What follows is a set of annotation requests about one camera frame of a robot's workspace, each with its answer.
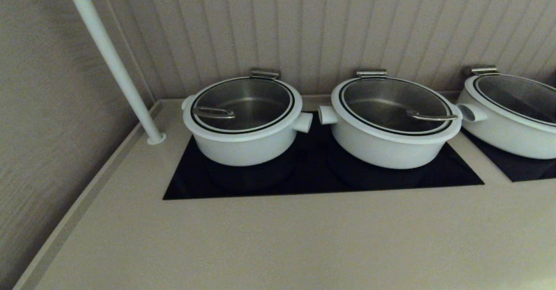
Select white round cooking pot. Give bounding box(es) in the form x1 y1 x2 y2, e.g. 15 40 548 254
456 89 556 159
318 104 463 170
181 94 313 167

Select wide black glass cooktop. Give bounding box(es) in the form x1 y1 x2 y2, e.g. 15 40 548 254
163 112 485 201

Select white support pole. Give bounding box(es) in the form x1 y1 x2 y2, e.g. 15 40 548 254
61 0 167 146

